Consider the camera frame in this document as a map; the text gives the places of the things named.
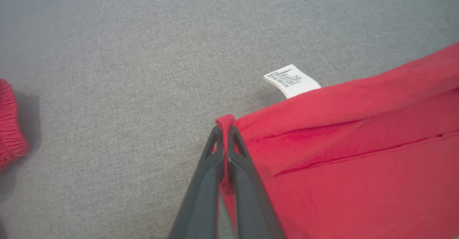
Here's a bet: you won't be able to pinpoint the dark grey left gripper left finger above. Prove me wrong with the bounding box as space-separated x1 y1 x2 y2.
169 125 226 239

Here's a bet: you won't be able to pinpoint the plain red garment with logo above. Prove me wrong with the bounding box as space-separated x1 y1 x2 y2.
215 43 459 239

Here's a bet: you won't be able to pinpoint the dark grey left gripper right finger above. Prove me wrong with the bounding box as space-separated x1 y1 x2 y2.
227 125 285 239

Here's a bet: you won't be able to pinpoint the red white striped shorts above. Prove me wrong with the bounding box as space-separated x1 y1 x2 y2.
0 78 30 171

